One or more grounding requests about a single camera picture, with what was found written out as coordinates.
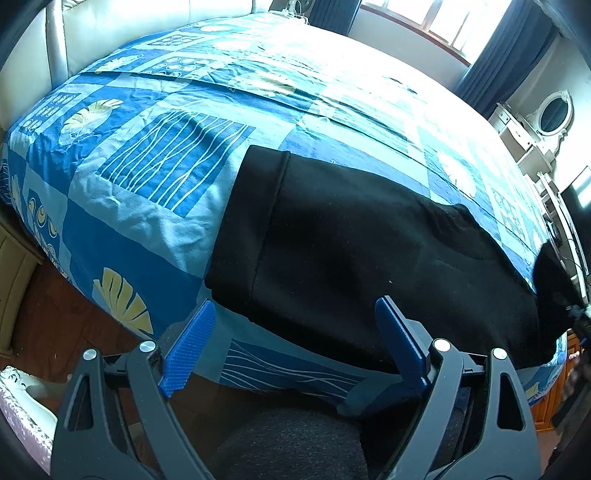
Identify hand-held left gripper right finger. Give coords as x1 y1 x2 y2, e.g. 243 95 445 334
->
375 296 542 480

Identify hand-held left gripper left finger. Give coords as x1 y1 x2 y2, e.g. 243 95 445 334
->
51 300 218 480

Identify black pants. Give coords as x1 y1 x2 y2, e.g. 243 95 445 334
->
204 144 589 374

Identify white television cabinet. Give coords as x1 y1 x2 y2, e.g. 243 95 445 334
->
536 171 591 301

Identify black television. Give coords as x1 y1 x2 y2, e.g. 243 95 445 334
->
561 166 591 250

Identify person's grey trouser leg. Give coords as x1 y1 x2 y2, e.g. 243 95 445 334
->
208 406 467 480

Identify blue patterned bedsheet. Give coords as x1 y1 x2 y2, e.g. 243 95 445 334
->
0 11 573 416

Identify beige wooden nightstand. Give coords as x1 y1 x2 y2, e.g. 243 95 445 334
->
0 222 44 356

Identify white dresser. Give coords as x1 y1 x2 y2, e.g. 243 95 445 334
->
487 102 555 176

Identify oval white-framed mirror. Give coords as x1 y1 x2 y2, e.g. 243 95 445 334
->
538 90 573 137

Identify dark blue curtain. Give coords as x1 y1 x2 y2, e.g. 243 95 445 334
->
452 0 559 118
307 0 363 35

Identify beige leather headboard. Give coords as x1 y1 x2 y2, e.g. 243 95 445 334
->
0 0 259 125

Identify window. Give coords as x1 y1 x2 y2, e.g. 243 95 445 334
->
360 0 513 65

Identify white fan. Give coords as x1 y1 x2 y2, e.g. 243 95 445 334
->
274 0 310 21

